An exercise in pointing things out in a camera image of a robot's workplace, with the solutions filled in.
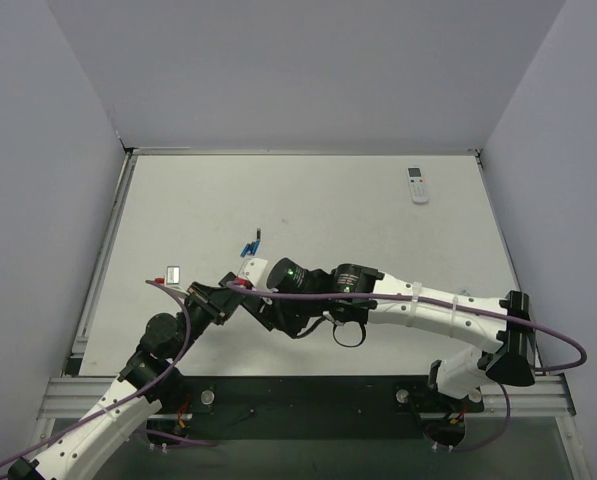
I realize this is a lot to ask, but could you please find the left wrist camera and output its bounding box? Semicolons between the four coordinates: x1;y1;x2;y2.
156;266;181;286

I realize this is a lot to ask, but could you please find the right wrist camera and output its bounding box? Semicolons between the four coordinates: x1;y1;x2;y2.
236;257;270;291

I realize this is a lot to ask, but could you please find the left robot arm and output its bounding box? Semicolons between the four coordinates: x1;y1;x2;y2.
6;273;247;479

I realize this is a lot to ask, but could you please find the white remote control far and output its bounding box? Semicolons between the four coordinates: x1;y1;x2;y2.
407;166;429;205

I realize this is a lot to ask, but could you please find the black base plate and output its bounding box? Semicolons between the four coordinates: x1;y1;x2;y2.
146;375;482;443

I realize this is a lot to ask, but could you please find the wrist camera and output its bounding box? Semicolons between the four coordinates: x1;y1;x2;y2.
236;257;270;291
156;266;181;286

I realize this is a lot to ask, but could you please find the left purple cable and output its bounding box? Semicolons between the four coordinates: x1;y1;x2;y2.
0;279;219;476

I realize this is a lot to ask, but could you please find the black remote control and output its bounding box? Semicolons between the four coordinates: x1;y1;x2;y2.
241;296;278;331

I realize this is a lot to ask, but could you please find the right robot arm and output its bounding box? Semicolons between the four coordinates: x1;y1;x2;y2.
265;258;535;400

